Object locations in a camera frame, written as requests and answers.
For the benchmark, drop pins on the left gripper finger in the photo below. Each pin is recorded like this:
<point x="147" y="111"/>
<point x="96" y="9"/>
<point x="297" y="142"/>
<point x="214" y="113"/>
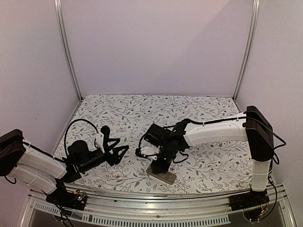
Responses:
<point x="118" y="154"/>
<point x="110" y="143"/>

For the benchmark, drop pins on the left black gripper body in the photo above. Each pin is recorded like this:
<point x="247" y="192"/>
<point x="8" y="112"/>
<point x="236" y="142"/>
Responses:
<point x="110" y="158"/>

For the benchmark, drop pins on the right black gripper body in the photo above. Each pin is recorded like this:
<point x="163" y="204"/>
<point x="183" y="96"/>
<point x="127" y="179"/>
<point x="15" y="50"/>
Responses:
<point x="164" y="166"/>

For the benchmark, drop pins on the white remote control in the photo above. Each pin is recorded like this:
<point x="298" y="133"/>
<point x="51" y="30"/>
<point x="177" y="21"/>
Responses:
<point x="168" y="177"/>

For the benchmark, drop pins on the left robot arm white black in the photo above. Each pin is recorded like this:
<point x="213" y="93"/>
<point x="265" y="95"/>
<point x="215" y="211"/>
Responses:
<point x="21" y="160"/>

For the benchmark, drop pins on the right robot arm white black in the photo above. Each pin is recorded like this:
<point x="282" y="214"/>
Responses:
<point x="249" y="126"/>

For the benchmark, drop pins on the floral patterned table mat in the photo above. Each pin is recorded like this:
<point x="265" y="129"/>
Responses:
<point x="207" y="168"/>

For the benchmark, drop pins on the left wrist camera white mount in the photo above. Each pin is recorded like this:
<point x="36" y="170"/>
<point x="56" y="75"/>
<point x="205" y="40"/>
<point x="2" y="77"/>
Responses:
<point x="102" y="138"/>

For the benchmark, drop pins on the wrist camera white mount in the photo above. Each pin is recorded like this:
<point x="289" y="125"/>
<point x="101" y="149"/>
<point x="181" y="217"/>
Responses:
<point x="146" y="152"/>
<point x="102" y="138"/>

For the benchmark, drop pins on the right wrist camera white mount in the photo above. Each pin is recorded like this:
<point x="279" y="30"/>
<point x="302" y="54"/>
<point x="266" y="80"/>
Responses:
<point x="146" y="152"/>

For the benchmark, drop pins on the front aluminium rail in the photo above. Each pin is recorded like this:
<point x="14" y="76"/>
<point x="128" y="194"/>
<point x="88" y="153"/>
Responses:
<point x="107" y="208"/>

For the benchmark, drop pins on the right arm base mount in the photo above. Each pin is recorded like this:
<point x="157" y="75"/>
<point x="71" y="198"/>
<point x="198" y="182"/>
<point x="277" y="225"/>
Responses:
<point x="248" y="200"/>

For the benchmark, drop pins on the left aluminium frame post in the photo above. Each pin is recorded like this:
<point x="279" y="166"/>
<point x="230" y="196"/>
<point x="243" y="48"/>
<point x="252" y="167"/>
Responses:
<point x="66" y="48"/>

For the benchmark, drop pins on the aluminium frame post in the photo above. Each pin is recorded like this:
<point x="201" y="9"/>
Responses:
<point x="66" y="48"/>
<point x="248" y="47"/>

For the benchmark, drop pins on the right aluminium frame post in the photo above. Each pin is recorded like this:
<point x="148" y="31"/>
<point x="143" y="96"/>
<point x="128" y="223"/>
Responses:
<point x="248" y="47"/>

